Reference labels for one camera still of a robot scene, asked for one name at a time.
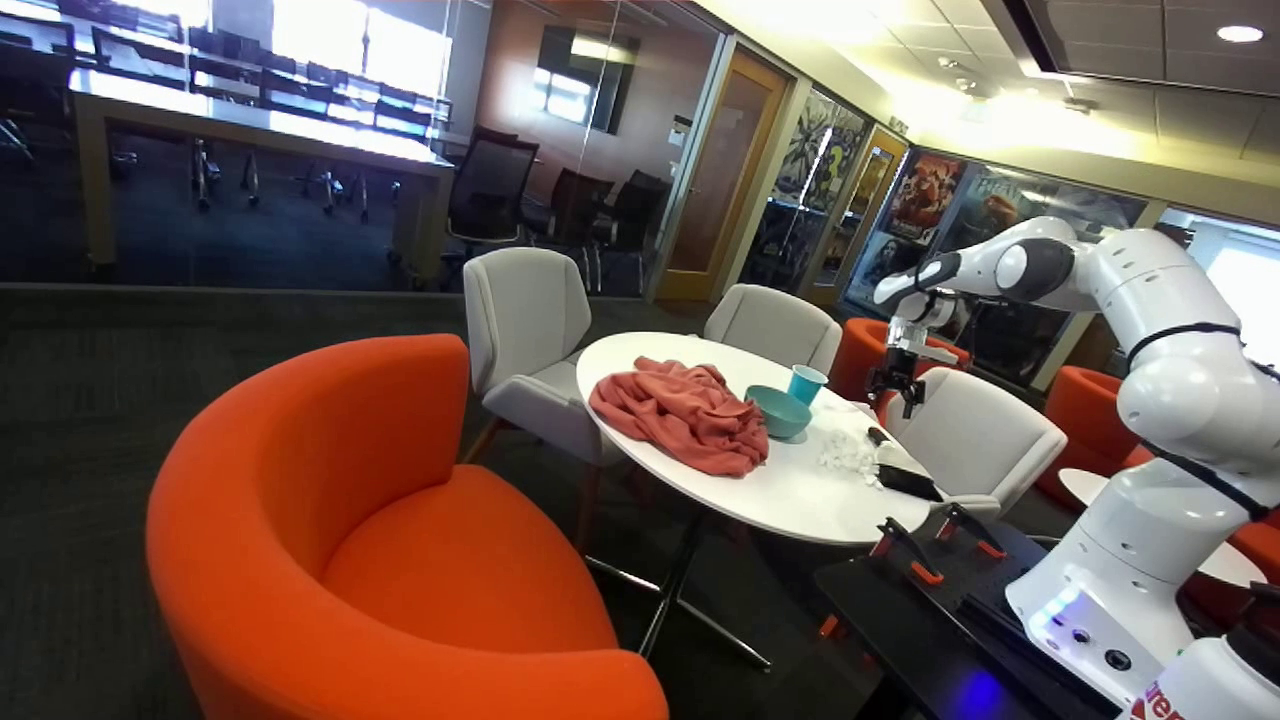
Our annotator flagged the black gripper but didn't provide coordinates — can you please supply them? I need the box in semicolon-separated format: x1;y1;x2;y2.
870;349;933;422

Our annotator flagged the white brush with black bristles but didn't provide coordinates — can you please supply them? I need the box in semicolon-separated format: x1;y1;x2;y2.
854;418;943;505

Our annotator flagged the orange tub chair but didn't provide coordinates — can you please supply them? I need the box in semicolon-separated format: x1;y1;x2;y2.
831;314;977;400
141;330;673;720
1035;364;1150;511

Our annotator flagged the white upholstered chair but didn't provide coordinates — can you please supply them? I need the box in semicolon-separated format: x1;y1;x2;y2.
699;279;848;379
885;364;1071;514
459;245;605;465

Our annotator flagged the blue plastic cup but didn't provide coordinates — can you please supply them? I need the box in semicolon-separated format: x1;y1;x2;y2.
784;359;831;408

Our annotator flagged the teal plastic bowl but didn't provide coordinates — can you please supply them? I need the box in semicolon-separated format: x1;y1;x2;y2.
741;379;817;442

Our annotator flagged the framed red poster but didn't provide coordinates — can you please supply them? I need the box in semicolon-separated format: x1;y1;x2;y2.
888;148;966;238

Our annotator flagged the red crumpled cloth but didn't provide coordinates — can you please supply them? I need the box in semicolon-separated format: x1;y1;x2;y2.
585;353;775;478

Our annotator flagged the wood framed glass door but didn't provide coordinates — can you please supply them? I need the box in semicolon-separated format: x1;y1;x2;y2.
651;49;796;312

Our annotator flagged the chrome table base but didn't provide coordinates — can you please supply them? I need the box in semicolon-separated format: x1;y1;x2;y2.
585;511;775;673

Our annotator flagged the black meeting chair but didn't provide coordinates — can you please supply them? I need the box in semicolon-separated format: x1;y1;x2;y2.
443;129;544;252
598;169;677;294

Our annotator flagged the white jug with red print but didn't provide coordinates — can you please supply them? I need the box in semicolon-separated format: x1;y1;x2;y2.
1115;622;1280;720

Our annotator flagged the long wooden table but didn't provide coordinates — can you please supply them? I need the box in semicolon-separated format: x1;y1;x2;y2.
68;65;459;288

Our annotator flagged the orange handled clamp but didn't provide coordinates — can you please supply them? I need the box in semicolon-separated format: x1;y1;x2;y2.
870;514;952;591
933;505;1011;568

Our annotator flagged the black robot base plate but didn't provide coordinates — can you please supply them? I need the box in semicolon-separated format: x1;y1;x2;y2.
813;511;1150;720

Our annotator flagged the wall mounted screen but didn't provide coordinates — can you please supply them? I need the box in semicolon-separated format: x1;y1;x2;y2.
537;20;645;134

